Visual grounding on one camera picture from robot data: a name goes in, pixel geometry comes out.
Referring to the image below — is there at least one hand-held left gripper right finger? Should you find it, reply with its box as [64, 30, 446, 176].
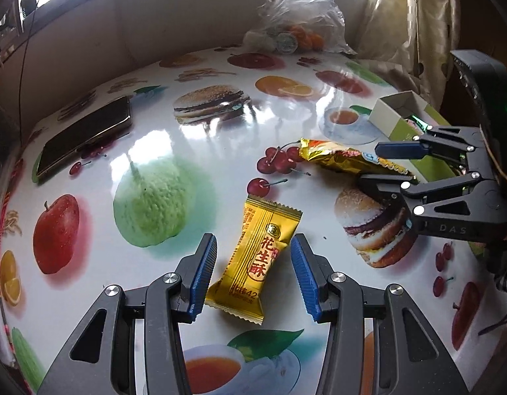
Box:
[290, 234, 470, 395]

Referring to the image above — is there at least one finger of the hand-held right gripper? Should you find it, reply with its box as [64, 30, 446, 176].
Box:
[376, 127, 487, 165]
[358, 171, 497, 220]

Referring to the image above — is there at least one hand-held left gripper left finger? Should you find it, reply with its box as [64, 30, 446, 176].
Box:
[37, 232, 218, 395]

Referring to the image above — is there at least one green cardboard box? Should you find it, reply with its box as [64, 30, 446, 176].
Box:
[369, 91, 480, 192]

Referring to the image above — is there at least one green biscuit packet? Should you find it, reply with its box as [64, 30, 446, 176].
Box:
[404, 115, 429, 134]

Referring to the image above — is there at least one yellow candy packet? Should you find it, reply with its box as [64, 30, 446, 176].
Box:
[205, 197, 303, 327]

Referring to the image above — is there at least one long gold snack packet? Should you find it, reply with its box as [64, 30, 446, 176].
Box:
[298, 137, 421, 182]

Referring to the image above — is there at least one beige patterned curtain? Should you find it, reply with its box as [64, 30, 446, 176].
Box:
[356, 0, 462, 110]

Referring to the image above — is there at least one orange tangerine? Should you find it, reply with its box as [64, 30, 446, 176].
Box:
[288, 25, 325, 49]

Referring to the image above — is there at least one round white lidded cup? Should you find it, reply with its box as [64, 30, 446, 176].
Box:
[275, 33, 299, 54]

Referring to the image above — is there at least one clear plastic bag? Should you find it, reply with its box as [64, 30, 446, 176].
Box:
[242, 0, 357, 55]

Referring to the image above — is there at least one black smartphone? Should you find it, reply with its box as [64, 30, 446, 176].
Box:
[36, 95, 132, 182]

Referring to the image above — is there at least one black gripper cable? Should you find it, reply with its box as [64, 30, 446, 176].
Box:
[479, 308, 507, 337]

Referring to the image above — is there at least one thin black cable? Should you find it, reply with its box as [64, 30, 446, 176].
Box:
[16, 0, 38, 112]

